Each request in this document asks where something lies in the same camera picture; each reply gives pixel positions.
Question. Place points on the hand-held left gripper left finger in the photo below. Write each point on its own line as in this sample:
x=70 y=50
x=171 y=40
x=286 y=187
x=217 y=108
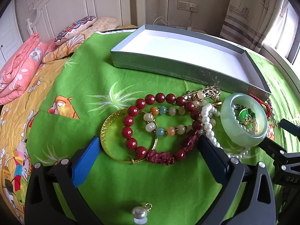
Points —
x=86 y=161

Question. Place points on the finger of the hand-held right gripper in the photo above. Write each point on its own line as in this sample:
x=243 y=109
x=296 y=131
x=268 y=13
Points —
x=290 y=126
x=271 y=147

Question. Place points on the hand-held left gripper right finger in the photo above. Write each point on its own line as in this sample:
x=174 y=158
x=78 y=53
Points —
x=214 y=159

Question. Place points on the pale green jade bangle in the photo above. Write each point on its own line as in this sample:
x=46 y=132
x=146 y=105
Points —
x=234 y=133

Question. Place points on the gold bangle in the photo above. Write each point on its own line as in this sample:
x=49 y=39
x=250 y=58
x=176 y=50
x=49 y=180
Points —
x=104 y=131

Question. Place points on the gold brooch pin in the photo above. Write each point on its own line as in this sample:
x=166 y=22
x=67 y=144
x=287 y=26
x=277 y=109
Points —
x=208 y=91

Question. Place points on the grey cardboard box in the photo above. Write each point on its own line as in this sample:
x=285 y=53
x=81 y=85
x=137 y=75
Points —
x=187 y=51

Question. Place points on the white pearl pendant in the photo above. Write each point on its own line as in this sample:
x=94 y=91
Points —
x=139 y=212

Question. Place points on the green printed blanket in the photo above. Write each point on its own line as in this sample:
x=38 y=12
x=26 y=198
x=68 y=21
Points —
x=93 y=75

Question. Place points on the yellow printed bedsheet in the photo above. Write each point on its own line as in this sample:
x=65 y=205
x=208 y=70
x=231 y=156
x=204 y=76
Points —
x=35 y=86

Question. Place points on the peach patterned pillow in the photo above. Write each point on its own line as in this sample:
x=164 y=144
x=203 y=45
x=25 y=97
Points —
x=70 y=48

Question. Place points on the pink floral quilt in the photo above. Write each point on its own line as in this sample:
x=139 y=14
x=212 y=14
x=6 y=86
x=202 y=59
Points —
x=18 y=68

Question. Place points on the printed curtain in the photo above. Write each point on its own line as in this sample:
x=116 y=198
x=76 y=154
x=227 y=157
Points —
x=248 y=16

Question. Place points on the embroidered pillow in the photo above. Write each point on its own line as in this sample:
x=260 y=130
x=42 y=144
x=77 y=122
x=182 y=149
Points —
x=75 y=29

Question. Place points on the white door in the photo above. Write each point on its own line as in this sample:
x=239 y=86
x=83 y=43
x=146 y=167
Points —
x=8 y=35

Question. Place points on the white wooden headboard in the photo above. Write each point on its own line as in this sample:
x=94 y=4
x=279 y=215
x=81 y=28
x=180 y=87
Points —
x=70 y=0

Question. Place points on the wall socket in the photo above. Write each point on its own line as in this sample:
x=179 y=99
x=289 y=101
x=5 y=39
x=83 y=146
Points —
x=187 y=4

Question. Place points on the white wall pipe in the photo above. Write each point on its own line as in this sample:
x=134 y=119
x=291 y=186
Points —
x=166 y=2

